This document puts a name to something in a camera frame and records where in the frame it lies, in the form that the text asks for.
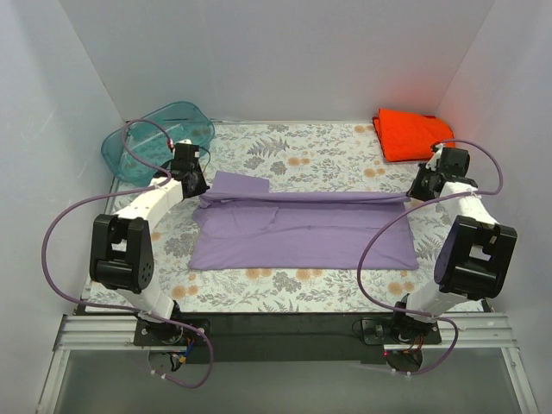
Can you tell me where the teal transparent plastic bin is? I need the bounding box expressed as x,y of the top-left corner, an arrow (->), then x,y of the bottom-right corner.
101,101 -> 215,186

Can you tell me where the aluminium frame rail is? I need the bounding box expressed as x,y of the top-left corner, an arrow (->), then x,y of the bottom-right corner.
54,312 -> 518,350

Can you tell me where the folded orange t shirt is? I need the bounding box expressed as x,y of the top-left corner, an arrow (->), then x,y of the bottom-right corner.
373,109 -> 455,162

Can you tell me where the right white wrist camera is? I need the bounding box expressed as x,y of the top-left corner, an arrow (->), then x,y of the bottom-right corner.
425,144 -> 445,171

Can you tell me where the purple t shirt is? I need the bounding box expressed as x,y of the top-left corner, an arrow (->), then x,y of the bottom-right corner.
188,171 -> 418,271

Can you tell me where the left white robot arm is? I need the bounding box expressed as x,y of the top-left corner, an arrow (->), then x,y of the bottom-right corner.
90,141 -> 210,345

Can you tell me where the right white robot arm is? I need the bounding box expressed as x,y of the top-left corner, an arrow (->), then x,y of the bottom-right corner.
390,144 -> 518,343

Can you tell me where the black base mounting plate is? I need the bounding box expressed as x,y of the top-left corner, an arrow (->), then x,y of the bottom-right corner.
133,313 -> 443,366

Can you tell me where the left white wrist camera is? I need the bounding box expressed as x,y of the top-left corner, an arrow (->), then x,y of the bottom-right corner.
167,139 -> 192,151

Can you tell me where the floral patterned table mat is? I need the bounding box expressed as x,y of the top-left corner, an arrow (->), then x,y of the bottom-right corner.
152,122 -> 449,312

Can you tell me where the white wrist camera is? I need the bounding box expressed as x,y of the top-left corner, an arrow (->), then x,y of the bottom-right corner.
425,144 -> 445,171
167,139 -> 192,151

